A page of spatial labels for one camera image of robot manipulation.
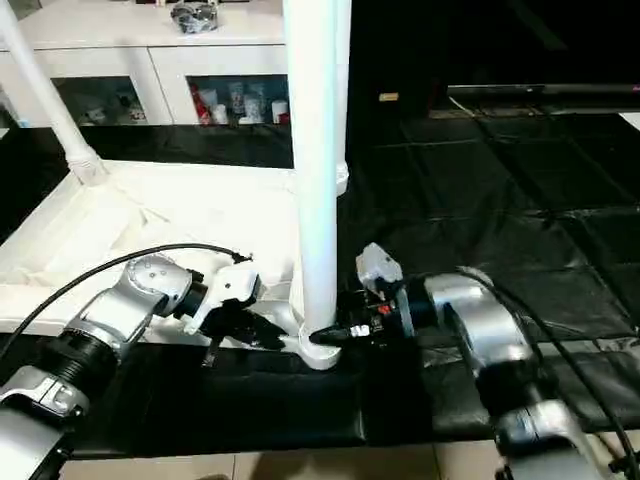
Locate white plastic table leg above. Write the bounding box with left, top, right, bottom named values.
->
left=0, top=0, right=109, bottom=186
left=282, top=0, right=351, bottom=371
left=333, top=160, right=351, bottom=199

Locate black work mat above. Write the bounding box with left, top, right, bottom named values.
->
left=0, top=100, right=640, bottom=459

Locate white glass-door cabinet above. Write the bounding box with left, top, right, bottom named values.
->
left=0, top=0, right=291, bottom=129

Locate dark bundle on cabinet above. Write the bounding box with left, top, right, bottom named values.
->
left=170, top=2, right=219, bottom=33

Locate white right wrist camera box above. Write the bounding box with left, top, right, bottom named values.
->
left=355, top=243, right=406, bottom=296

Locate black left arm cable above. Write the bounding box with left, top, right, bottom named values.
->
left=0, top=243, right=253, bottom=346

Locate dark metal rail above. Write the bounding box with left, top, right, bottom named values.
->
left=445, top=83, right=640, bottom=98

